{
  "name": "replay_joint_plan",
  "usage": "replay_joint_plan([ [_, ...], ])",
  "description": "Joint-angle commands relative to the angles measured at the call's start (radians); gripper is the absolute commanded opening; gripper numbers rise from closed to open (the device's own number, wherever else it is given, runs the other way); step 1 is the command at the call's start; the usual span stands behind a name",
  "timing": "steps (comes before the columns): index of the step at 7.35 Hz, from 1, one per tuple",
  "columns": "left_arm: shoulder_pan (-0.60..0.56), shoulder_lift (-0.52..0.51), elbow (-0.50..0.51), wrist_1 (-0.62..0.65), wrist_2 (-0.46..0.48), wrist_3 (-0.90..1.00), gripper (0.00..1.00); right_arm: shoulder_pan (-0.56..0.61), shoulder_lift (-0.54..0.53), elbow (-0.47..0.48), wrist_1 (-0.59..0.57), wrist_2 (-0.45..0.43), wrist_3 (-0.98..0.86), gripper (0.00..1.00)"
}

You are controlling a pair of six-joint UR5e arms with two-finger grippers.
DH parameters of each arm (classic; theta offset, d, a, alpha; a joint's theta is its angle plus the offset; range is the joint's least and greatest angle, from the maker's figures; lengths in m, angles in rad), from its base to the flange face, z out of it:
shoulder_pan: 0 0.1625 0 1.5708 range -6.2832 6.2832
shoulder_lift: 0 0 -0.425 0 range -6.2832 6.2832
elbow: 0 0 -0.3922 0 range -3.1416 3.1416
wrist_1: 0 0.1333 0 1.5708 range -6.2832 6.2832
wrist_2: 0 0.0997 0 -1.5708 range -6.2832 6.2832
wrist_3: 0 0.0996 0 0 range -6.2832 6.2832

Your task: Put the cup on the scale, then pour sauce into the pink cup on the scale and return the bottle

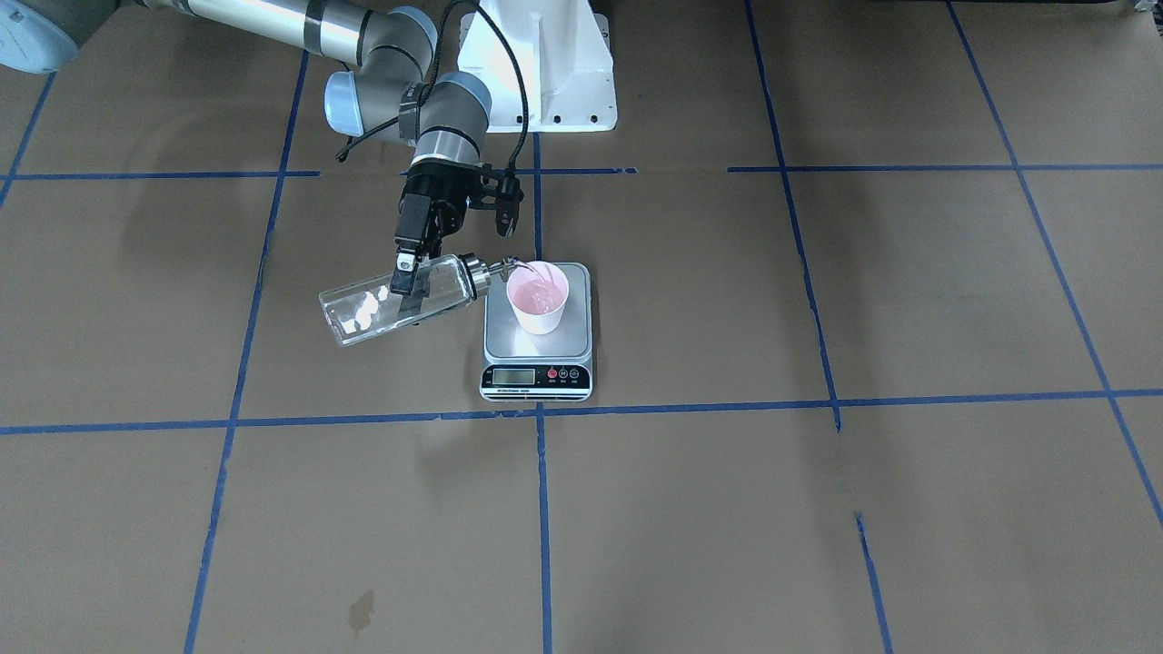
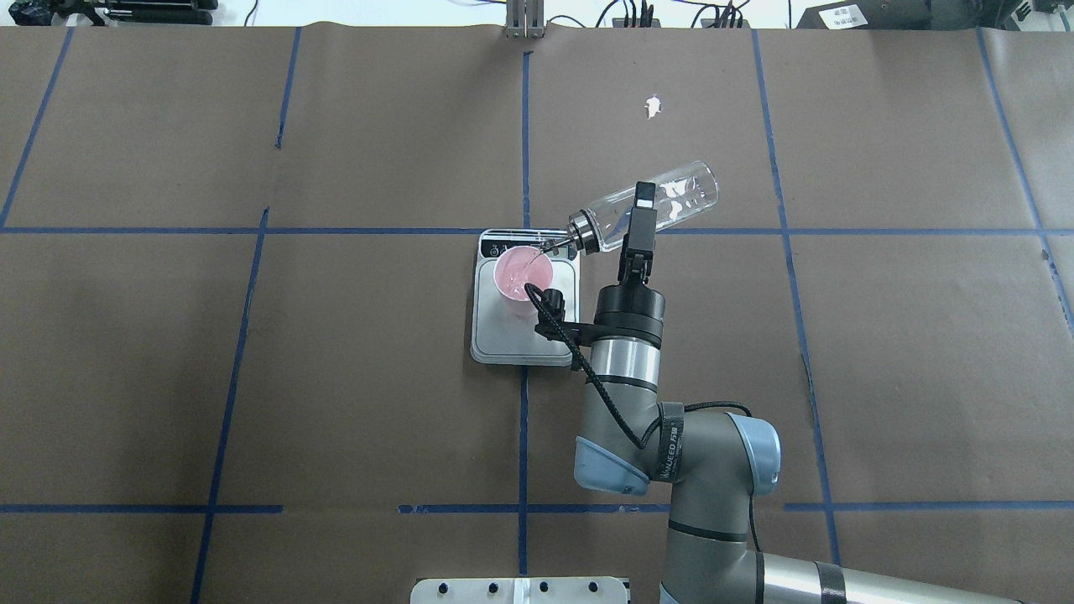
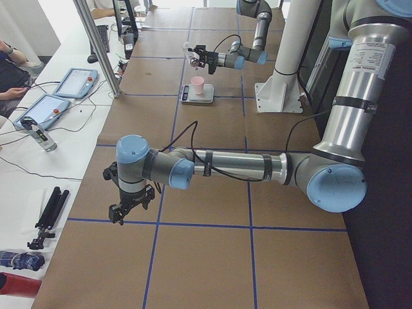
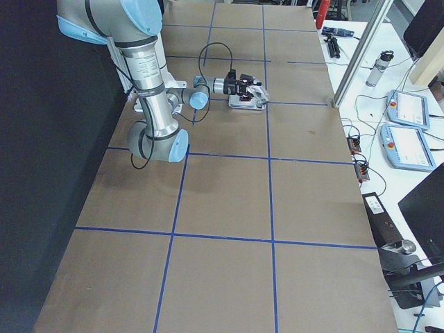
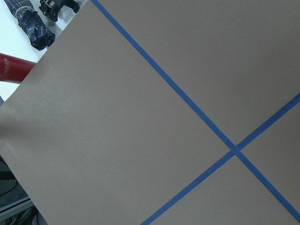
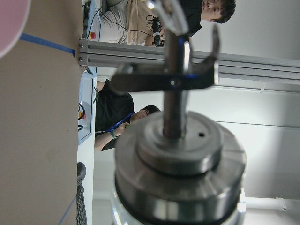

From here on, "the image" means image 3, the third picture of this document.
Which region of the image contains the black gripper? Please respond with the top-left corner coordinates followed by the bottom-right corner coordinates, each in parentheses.
top-left (102, 162), bottom-right (155, 226)
top-left (194, 45), bottom-right (219, 75)

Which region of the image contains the glass sauce bottle metal spout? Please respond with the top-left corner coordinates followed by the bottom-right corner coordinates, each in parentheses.
top-left (182, 41), bottom-right (200, 70)

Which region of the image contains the pink paper cup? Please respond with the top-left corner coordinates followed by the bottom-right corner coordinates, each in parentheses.
top-left (191, 76), bottom-right (205, 95)

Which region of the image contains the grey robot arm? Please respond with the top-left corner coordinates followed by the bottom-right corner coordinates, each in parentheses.
top-left (104, 1), bottom-right (273, 225)
top-left (103, 1), bottom-right (411, 225)

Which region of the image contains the digital kitchen scale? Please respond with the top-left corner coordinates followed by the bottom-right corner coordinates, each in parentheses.
top-left (179, 84), bottom-right (214, 104)

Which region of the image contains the black folded tripod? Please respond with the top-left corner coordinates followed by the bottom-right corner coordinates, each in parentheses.
top-left (27, 187), bottom-right (70, 250)

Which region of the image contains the black monitor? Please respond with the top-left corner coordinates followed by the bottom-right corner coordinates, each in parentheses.
top-left (112, 0), bottom-right (138, 43)

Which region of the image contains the blue plaid folded umbrella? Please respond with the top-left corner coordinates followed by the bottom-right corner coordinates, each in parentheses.
top-left (1, 250), bottom-right (45, 271)

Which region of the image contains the clear water bottle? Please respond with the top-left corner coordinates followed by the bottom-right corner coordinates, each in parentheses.
top-left (20, 117), bottom-right (57, 152)

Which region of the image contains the red cylinder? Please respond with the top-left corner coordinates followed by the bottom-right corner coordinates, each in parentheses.
top-left (1, 272), bottom-right (42, 299)

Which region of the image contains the blue teach pendant tablet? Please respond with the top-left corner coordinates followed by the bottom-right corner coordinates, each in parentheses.
top-left (53, 68), bottom-right (98, 99)

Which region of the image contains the person in black shirt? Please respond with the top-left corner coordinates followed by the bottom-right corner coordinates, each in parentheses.
top-left (0, 41), bottom-right (35, 118)

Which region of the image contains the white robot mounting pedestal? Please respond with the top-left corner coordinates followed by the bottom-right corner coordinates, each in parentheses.
top-left (255, 0), bottom-right (321, 113)

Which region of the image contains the aluminium frame post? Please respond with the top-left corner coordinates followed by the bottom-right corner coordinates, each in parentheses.
top-left (73, 0), bottom-right (121, 98)

